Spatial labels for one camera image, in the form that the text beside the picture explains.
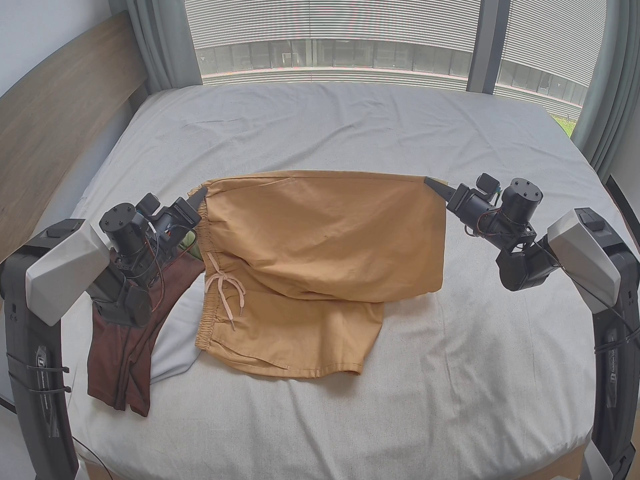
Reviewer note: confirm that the window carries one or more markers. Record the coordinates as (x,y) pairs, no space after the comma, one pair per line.
(350,18)

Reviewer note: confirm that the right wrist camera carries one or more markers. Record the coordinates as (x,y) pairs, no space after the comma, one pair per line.
(489,184)

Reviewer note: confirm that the pale blue garment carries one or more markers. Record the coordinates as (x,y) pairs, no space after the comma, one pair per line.
(175,348)

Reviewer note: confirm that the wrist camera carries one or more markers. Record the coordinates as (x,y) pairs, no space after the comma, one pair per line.
(489,184)
(148,205)

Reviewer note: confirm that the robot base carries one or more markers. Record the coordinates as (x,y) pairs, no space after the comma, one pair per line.
(597,468)

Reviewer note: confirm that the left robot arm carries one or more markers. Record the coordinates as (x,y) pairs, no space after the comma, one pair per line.
(55,278)

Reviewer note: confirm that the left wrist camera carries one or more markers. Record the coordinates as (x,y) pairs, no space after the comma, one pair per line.
(148,205)

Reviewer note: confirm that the blue-green curtain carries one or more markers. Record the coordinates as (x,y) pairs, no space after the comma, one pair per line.
(160,28)
(610,93)

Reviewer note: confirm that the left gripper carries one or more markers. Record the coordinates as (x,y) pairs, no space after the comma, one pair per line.
(181,217)

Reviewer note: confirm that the bed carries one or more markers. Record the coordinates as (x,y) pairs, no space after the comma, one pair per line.
(375,133)

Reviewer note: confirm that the brown garment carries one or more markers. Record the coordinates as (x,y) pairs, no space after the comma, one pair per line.
(120,368)

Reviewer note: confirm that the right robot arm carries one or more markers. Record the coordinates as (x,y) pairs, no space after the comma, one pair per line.
(580,253)

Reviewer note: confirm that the green garment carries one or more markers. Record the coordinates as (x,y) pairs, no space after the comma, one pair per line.
(190,242)

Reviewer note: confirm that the tan shorts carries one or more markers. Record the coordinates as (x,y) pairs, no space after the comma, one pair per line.
(325,248)

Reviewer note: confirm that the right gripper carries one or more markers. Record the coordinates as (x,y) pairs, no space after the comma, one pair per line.
(475,210)

